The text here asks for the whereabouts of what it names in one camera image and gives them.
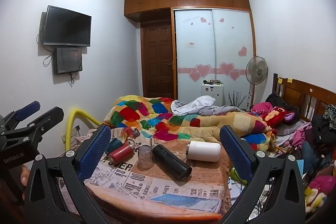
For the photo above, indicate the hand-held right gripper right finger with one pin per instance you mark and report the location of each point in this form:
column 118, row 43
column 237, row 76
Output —
column 236, row 153

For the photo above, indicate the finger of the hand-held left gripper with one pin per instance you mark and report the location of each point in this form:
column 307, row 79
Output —
column 27, row 109
column 50, row 116

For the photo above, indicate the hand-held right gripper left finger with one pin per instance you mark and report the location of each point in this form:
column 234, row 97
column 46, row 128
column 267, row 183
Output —
column 95, row 151

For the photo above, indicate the dark green cup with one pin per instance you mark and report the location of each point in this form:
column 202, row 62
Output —
column 114, row 145

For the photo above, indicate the red cup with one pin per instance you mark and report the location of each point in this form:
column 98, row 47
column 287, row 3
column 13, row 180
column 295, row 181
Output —
column 122, row 154

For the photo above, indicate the white cup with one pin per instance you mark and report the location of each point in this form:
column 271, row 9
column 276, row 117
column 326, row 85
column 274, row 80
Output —
column 204, row 151

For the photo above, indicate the clear glass cup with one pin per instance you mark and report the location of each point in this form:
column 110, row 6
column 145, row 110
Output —
column 145, row 158

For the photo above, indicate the black cup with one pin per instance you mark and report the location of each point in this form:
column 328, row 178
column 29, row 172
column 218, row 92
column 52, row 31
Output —
column 170, row 162

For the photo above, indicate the person's left hand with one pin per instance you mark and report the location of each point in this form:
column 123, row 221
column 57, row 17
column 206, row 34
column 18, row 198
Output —
column 25, row 175

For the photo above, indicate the yellow tube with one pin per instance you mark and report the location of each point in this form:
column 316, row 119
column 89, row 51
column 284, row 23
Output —
column 78, row 113

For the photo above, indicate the colourful patchwork quilt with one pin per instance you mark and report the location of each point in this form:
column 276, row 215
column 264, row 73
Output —
column 131, row 113

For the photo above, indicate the dried branches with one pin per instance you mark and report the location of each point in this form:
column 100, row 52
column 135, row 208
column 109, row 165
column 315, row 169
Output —
column 237, row 100

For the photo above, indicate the red plush toy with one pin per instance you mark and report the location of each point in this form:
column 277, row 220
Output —
column 278, row 115

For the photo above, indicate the grey blanket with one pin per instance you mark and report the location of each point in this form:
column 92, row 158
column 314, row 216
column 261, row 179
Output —
column 199, row 104

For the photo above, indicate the white appliance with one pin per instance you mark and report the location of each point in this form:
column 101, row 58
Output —
column 212, row 91

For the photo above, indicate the black bag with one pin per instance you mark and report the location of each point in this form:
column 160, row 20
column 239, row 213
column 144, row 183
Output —
column 275, row 99

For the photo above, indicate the newspaper print table cloth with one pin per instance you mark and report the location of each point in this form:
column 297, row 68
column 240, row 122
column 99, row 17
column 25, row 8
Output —
column 157, row 192

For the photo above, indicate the pile of clothes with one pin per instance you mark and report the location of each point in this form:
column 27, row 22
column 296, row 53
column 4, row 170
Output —
column 315, row 150

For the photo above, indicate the standing fan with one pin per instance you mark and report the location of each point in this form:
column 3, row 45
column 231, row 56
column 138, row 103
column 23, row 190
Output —
column 256, row 70

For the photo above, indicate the wooden headboard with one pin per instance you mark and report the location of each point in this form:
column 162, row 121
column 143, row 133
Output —
column 304, row 94

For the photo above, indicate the yellow pink plush toy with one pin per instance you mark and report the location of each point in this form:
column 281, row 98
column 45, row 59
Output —
column 317, row 192

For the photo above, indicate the sliding wardrobe with heart stickers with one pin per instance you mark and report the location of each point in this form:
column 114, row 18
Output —
column 210, row 56

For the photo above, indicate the brown wooden door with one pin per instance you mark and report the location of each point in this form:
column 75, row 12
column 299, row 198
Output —
column 157, row 61

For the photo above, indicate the small wall-mounted monitor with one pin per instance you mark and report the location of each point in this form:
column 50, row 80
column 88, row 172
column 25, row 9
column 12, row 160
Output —
column 67, row 60

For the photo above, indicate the wall-mounted black television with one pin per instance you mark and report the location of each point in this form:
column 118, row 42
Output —
column 67, row 27

